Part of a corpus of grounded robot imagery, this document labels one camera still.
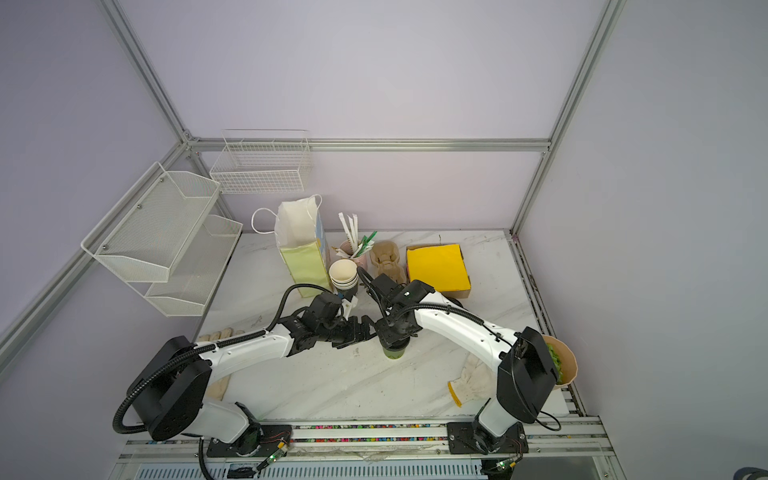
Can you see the tan bowl with green plant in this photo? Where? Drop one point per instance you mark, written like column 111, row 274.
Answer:
column 564, row 359

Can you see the white wire basket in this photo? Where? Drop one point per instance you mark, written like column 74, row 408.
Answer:
column 263, row 161

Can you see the pink utensil holder cup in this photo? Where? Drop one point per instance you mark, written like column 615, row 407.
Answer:
column 345, row 250

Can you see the green paper cup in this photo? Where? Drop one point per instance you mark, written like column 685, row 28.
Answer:
column 394, row 353

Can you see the yellow napkin stack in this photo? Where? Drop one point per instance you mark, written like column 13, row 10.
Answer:
column 438, row 267

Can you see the stack of black paper cups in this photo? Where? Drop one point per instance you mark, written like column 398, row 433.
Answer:
column 344, row 277

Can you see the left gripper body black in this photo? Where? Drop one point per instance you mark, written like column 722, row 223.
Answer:
column 326, row 334

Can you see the white work glove right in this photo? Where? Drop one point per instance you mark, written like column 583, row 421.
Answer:
column 476, row 382

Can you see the white and green paper bag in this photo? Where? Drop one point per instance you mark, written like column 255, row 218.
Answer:
column 300, row 239

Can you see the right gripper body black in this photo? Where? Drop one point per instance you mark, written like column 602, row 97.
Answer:
column 390, row 331

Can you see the cardboard box of napkins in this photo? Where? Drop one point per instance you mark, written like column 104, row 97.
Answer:
column 441, row 270

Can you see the white two-tier mesh shelf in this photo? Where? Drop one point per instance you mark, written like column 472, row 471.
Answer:
column 165, row 242

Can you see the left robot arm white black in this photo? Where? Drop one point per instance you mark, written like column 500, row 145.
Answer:
column 168, row 397

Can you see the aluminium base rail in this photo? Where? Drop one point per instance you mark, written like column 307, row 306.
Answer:
column 578, row 436

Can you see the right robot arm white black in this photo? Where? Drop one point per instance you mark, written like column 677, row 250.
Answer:
column 520, row 361

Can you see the brown pulp cup carriers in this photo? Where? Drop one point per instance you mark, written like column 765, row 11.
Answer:
column 385, row 258

